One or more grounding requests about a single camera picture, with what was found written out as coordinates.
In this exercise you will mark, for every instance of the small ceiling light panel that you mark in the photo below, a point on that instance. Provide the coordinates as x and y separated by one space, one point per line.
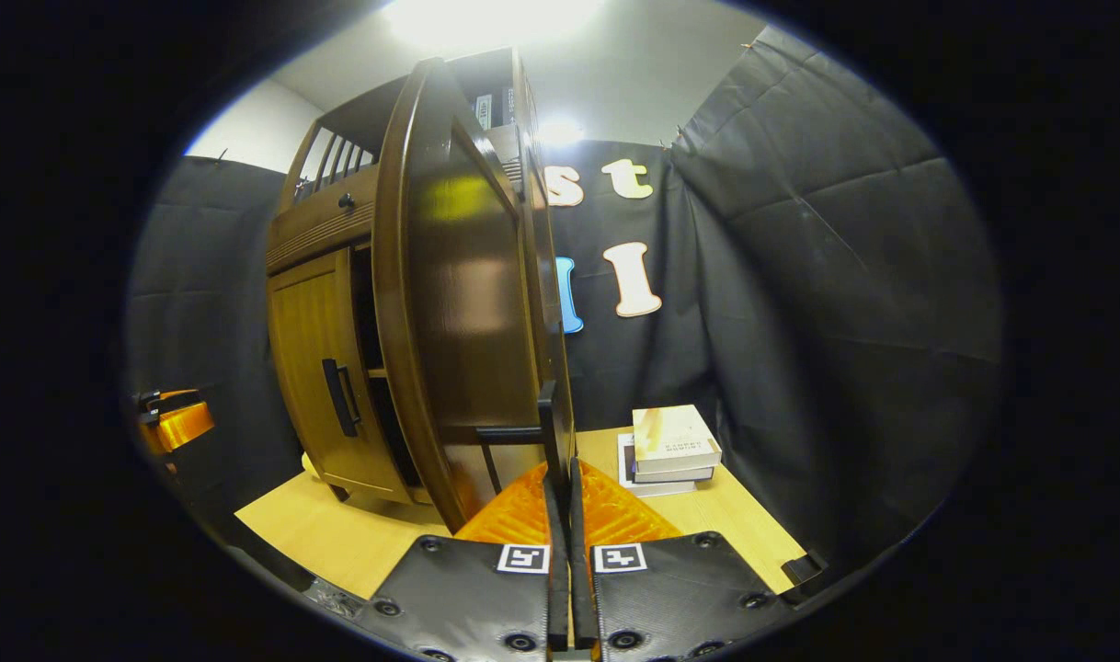
560 133

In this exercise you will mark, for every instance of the black backdrop cloth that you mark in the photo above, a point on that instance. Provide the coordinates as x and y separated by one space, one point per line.
827 322

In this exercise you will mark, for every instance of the cream cover book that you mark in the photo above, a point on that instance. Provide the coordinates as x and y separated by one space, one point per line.
675 437

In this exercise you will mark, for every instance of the wooden double-door shoe cabinet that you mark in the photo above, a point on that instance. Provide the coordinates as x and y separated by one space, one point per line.
321 230

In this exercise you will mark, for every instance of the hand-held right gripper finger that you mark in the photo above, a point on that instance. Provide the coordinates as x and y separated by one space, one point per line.
558 570
581 570

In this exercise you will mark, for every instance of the dark upright book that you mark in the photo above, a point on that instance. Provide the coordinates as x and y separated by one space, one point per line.
508 106

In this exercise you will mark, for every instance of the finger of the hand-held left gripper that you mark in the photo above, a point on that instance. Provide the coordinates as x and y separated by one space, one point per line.
178 394
183 428

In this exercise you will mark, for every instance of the pale upright book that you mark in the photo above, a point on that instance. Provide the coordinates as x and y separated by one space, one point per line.
484 110

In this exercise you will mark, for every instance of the cream round object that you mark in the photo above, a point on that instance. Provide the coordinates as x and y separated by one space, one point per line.
309 466

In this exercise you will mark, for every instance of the large ceiling light panel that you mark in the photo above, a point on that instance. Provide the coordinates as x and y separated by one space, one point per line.
486 18

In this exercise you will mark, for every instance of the wooden shoe cabinet door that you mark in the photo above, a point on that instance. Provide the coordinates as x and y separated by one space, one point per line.
459 303
307 368

